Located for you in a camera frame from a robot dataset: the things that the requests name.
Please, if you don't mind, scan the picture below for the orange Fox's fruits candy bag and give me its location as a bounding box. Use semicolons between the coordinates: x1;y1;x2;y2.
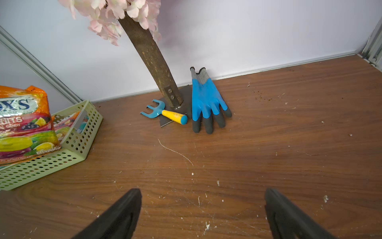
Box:
1;86;61;166

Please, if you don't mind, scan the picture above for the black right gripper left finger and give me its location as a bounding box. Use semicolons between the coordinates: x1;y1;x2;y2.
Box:
73;188;142;239

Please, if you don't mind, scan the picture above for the aluminium corner frame post left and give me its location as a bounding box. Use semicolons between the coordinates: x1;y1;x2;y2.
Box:
1;26;83;104

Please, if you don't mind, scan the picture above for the teal garden fork yellow handle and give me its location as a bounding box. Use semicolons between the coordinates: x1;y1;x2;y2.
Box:
140;99;188;125

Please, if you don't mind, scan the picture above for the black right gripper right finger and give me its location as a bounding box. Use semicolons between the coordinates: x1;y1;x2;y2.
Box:
265;188;335;239

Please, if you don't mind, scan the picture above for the light green plastic basket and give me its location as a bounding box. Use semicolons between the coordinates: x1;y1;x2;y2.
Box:
1;101;103;191

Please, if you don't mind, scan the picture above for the artificial pink blossom tree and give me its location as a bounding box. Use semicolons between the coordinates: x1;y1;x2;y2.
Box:
59;0;183;108

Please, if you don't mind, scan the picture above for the aluminium corner frame post right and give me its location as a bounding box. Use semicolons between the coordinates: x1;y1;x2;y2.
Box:
358;19;382;71

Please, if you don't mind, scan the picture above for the blue grey gardening glove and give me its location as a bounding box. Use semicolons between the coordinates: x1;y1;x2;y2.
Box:
188;67;232;134

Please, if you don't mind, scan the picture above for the aluminium corner frame post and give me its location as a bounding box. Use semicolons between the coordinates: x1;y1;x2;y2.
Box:
1;26;83;104
358;19;382;71

